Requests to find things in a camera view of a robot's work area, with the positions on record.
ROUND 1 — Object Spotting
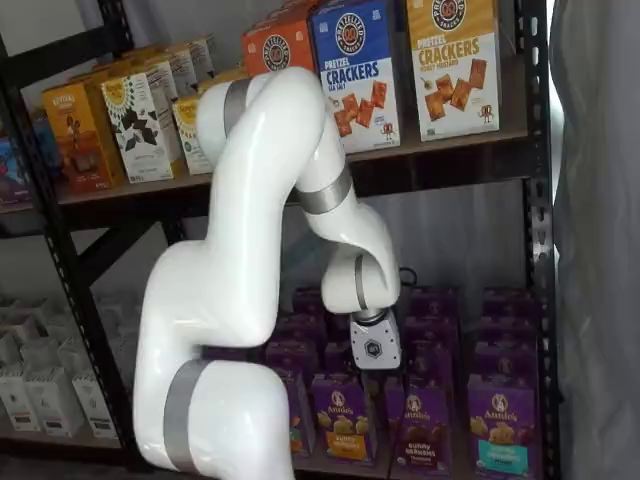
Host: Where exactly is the purple box orange patch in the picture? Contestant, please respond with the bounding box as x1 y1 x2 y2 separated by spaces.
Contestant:
310 372 380 464

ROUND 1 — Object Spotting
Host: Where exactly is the black metal shelf rack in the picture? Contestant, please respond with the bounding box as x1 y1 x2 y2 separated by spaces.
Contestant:
0 0 562 480

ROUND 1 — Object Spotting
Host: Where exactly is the purple box brown patch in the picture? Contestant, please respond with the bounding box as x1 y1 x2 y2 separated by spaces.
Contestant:
393 383 454 474

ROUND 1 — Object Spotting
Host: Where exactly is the purple box green patch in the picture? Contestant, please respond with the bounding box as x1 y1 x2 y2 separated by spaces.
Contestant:
287 369 317 459

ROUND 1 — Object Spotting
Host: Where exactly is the blue pretzel crackers box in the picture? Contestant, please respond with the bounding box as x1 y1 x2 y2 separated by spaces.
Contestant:
310 0 402 155

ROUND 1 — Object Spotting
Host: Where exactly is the white paper bag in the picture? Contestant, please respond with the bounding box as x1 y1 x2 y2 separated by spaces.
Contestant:
57 337 94 374
72 369 120 440
24 367 85 437
19 337 67 372
0 372 42 434

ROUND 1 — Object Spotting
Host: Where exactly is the orange yellow cookie box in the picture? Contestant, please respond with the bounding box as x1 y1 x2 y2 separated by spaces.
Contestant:
41 79 125 195

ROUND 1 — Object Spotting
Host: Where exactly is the orange pretzel crackers box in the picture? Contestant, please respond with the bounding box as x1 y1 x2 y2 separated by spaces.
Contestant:
257 0 315 27
241 19 321 82

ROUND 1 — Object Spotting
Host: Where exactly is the yellow pretzel crackers box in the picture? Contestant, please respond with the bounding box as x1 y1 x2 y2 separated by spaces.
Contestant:
405 0 501 143

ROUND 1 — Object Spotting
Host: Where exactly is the wooden shelf board below cracker boxes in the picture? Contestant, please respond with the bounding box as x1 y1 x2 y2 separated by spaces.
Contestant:
49 127 531 207

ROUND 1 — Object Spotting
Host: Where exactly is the blue purple snack bag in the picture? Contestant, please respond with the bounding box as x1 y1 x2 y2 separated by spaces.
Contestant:
0 133 37 207

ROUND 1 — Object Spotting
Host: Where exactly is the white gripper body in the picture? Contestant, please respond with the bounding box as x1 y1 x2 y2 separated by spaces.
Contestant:
348 315 403 373

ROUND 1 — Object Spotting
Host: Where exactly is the purple snack box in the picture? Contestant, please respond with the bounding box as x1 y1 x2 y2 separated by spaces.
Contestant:
474 314 541 349
323 341 364 378
409 287 459 321
481 287 541 321
404 314 459 351
471 342 541 382
264 339 321 387
292 287 327 319
403 344 459 402
274 313 329 347
327 313 354 346

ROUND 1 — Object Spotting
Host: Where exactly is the white box dark chocolate print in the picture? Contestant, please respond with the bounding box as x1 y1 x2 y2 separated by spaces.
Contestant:
101 72 175 184

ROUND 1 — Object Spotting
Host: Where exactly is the purple box teal patch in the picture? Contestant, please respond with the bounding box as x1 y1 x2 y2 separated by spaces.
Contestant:
466 374 541 475

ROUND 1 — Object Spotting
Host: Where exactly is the grey curtain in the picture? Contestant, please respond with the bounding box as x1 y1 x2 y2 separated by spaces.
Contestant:
548 0 640 480

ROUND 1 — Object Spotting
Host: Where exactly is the white box cookie bar print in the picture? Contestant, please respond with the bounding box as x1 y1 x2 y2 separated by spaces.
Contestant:
172 94 215 176

